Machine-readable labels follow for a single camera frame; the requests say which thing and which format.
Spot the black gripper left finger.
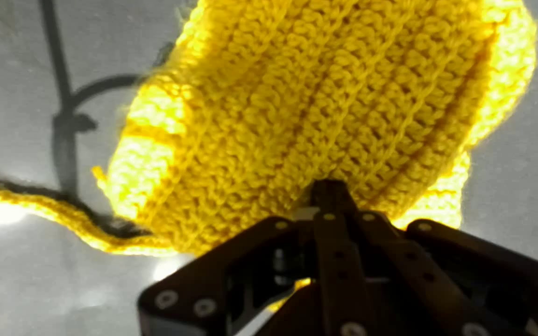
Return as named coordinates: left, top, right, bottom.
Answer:
left=136, top=217, right=325, bottom=336

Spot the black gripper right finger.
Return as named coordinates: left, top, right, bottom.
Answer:
left=310, top=181, right=538, bottom=336

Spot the yellow knitted cloth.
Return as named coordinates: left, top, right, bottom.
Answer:
left=0, top=0, right=538, bottom=256

